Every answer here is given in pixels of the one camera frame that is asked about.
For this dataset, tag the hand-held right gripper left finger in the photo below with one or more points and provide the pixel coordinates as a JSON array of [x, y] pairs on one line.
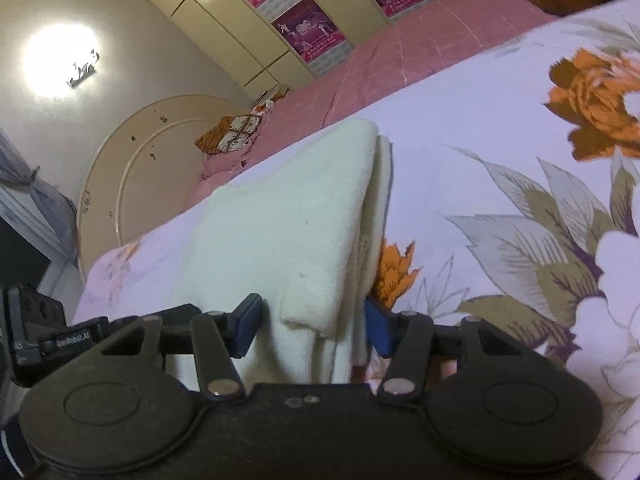
[[247, 322]]

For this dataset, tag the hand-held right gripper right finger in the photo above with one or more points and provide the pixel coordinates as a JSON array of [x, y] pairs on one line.
[[377, 330]]

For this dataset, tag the white knit sweater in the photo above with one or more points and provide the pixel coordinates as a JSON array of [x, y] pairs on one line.
[[280, 220]]

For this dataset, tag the grey-blue curtain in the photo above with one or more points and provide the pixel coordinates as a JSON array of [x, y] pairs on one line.
[[30, 175]]

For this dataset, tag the round cream headboard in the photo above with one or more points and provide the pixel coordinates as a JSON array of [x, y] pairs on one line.
[[150, 170]]

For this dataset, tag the orange patterned pillow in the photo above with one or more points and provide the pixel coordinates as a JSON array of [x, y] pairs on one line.
[[232, 132]]

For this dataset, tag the floral bed sheet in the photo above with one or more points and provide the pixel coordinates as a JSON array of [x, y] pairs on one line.
[[475, 125]]

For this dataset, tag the ceiling lamp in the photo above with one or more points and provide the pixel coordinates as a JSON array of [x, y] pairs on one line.
[[82, 67]]

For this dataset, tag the pink quilt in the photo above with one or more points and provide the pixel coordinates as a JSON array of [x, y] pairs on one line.
[[400, 50]]

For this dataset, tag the cream wardrobe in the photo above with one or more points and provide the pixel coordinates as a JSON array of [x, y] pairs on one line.
[[200, 12]]

